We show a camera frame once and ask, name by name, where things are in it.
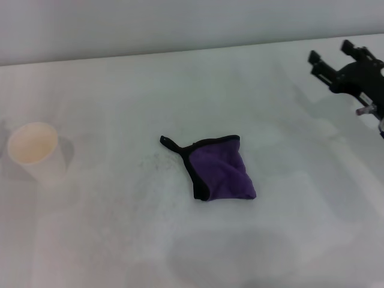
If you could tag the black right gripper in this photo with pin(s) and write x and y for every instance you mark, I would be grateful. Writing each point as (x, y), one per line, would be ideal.
(360, 78)

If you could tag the purple rag with black trim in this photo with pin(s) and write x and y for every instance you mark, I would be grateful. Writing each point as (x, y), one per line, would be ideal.
(222, 172)

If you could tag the white paper cup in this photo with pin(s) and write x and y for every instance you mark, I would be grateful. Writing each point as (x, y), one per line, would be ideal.
(31, 147)

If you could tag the small silver gripper plug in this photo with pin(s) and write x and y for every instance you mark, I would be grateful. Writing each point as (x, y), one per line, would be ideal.
(365, 109)

